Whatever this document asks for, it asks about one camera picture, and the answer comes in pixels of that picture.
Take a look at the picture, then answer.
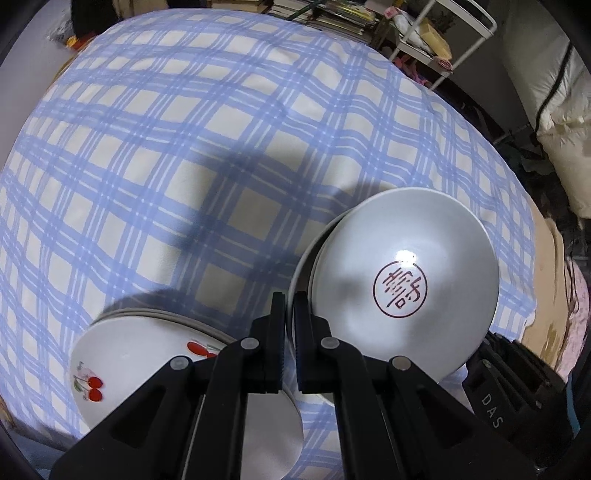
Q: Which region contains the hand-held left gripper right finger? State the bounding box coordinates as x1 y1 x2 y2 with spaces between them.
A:
293 292 536 480

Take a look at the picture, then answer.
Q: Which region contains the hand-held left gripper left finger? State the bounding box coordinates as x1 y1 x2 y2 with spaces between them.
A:
48 292 287 480

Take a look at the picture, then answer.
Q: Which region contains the plain white bowl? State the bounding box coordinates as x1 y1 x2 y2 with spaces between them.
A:
290 203 476 409

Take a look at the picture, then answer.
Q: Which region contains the small red patterned bowl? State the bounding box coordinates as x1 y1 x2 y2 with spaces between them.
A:
314 188 500 384

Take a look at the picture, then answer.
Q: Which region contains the pink fabric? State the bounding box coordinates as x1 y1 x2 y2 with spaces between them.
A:
566 258 591 333

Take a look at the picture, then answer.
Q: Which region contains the blue checked tablecloth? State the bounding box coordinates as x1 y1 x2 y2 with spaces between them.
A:
0 9 541 467

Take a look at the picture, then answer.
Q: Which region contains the white duvet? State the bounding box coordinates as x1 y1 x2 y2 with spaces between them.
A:
501 0 591 217

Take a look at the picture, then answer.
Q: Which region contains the pink plush item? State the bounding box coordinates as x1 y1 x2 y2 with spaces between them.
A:
397 54 430 86

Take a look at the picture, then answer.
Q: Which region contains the stack of magazines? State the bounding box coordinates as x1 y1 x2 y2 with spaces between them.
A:
268 0 379 44

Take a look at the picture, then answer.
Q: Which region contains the white trolley cart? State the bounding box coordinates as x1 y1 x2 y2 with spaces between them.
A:
381 0 498 89

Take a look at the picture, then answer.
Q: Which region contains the yellow packet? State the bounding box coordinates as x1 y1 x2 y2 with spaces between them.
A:
416 21 452 60

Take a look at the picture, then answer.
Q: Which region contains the white packet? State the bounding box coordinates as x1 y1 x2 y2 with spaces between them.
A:
392 7 428 47

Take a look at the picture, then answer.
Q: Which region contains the stack of books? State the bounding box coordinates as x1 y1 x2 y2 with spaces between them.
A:
231 0 273 14

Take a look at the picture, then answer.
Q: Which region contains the beige coat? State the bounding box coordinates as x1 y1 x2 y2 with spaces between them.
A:
115 0 169 19

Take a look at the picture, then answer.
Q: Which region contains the black coat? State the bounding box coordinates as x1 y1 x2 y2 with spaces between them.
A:
76 0 116 35

